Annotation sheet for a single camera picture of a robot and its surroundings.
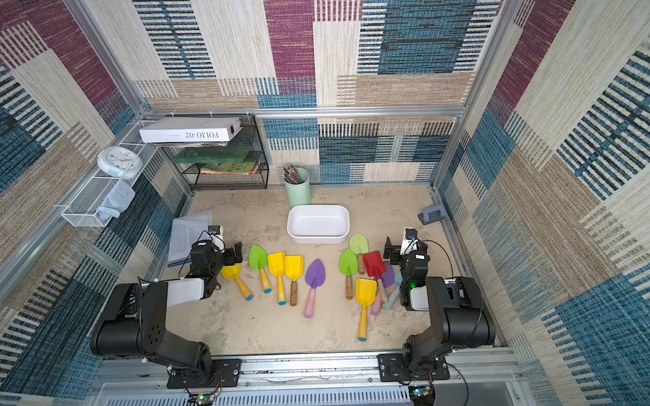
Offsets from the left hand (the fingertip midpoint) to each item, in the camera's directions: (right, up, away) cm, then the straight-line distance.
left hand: (227, 242), depth 95 cm
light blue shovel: (+60, -16, -8) cm, 62 cm away
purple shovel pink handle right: (+58, -13, -4) cm, 59 cm away
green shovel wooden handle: (+45, -9, +1) cm, 46 cm away
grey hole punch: (+80, +10, +12) cm, 82 cm away
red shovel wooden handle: (+55, -9, -1) cm, 56 cm away
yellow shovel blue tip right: (+50, -17, -7) cm, 53 cm away
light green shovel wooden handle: (+50, -1, +7) cm, 50 cm away
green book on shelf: (+2, +33, +4) cm, 34 cm away
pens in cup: (+23, +26, +7) cm, 35 cm away
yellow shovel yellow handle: (+19, -9, 0) cm, 21 cm away
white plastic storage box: (+33, +6, +13) cm, 36 cm away
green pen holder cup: (+25, +18, +13) cm, 34 cm away
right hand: (+64, +3, -4) cm, 65 cm away
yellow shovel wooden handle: (+25, -9, +1) cm, 26 cm away
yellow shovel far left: (+3, -10, -1) cm, 11 cm away
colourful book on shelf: (-1, +28, +5) cm, 29 cm away
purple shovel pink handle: (+32, -12, -3) cm, 35 cm away
